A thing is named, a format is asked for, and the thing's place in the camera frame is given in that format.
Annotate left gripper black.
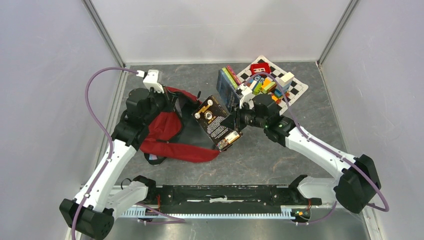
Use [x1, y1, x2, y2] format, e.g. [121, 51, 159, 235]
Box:
[143, 83, 179, 125]

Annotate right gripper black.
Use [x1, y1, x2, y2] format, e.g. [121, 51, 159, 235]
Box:
[220, 100, 267, 131]

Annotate black book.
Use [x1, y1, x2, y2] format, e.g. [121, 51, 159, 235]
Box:
[192, 95, 243, 152]

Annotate red backpack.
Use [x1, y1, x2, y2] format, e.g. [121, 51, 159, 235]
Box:
[119, 86, 221, 167]

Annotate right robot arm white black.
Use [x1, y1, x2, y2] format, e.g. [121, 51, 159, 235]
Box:
[221, 94, 390, 214]

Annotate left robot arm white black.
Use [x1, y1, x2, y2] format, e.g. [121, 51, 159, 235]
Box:
[59, 88, 178, 240]

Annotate blue book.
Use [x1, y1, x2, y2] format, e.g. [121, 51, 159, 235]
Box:
[216, 69, 240, 112]

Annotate green book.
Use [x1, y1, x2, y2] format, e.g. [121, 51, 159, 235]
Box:
[221, 67, 238, 90]

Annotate pink book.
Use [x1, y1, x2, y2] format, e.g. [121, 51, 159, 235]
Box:
[226, 65, 242, 86]

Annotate yellow green toy block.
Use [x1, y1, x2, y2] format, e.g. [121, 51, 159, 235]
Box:
[260, 80, 277, 94]

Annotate checkered play mat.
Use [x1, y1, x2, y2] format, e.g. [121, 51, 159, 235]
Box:
[237, 55, 309, 114]

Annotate red toy block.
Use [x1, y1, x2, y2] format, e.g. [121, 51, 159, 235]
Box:
[250, 62, 271, 75]

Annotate white blue block tower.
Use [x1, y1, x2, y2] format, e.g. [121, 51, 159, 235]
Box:
[275, 72, 295, 95]

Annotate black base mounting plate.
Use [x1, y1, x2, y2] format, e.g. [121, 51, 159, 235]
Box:
[125, 184, 322, 216]

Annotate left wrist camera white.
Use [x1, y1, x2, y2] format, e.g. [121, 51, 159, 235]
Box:
[136, 69, 164, 94]

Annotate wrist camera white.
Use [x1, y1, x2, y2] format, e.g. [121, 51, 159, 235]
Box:
[236, 83, 255, 110]
[136, 69, 164, 94]

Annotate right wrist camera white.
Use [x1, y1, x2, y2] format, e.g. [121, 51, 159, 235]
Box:
[236, 83, 255, 110]

